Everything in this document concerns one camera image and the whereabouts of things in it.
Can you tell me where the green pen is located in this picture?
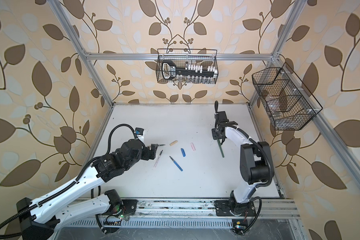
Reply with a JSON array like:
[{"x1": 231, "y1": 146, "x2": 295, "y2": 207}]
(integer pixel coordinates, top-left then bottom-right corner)
[{"x1": 217, "y1": 140, "x2": 225, "y2": 158}]

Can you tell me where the pink clear pen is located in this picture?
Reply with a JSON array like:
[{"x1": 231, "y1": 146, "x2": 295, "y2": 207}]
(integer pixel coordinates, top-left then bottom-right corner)
[{"x1": 154, "y1": 150, "x2": 163, "y2": 168}]

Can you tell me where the blue pen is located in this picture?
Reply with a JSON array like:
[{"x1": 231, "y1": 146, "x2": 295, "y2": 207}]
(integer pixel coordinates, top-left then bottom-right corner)
[{"x1": 169, "y1": 156, "x2": 183, "y2": 172}]

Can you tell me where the blue pen cap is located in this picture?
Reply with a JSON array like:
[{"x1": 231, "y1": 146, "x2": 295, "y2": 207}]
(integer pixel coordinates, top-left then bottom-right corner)
[{"x1": 181, "y1": 148, "x2": 186, "y2": 157}]

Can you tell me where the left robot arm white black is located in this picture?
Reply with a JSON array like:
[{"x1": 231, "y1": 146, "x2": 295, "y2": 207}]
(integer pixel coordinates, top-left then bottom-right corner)
[{"x1": 18, "y1": 139, "x2": 159, "y2": 240}]

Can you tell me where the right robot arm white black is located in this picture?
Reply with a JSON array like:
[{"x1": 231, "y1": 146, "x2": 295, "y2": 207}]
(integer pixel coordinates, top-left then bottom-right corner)
[{"x1": 212, "y1": 107, "x2": 274, "y2": 216}]

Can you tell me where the black white tool in basket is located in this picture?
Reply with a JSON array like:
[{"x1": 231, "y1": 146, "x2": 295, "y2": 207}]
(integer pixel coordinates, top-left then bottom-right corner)
[{"x1": 159, "y1": 60, "x2": 219, "y2": 80}]

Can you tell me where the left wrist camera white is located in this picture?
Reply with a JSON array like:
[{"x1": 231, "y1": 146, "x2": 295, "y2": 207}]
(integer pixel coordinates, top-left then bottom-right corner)
[{"x1": 135, "y1": 128, "x2": 145, "y2": 143}]

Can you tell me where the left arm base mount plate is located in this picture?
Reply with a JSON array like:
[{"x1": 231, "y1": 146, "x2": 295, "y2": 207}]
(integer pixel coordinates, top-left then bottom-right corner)
[{"x1": 96, "y1": 199, "x2": 138, "y2": 216}]

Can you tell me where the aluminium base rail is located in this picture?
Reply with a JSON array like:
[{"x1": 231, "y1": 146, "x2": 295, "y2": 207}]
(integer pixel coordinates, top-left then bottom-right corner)
[{"x1": 52, "y1": 197, "x2": 302, "y2": 230}]

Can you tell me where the black wire basket back wall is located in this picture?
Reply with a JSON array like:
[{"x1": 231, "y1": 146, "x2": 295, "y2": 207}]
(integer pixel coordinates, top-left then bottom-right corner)
[{"x1": 156, "y1": 48, "x2": 219, "y2": 85}]

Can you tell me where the black wire basket wall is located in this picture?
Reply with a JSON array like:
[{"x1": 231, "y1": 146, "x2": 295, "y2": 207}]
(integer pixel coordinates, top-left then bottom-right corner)
[
  {"x1": 156, "y1": 48, "x2": 219, "y2": 85},
  {"x1": 252, "y1": 63, "x2": 323, "y2": 131}
]

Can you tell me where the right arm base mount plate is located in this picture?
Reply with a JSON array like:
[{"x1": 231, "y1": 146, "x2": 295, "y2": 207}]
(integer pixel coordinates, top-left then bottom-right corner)
[{"x1": 214, "y1": 200, "x2": 257, "y2": 218}]

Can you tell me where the black wire basket right wall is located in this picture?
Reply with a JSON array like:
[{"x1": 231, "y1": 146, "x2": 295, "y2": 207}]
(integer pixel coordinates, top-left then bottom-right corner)
[{"x1": 252, "y1": 63, "x2": 323, "y2": 131}]

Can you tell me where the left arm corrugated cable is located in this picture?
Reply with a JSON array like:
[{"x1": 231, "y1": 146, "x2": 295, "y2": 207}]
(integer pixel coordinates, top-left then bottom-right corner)
[{"x1": 0, "y1": 123, "x2": 137, "y2": 240}]

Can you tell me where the aluminium frame back crossbar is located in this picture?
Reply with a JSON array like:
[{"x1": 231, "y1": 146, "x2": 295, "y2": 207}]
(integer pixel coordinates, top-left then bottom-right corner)
[{"x1": 84, "y1": 52, "x2": 274, "y2": 61}]

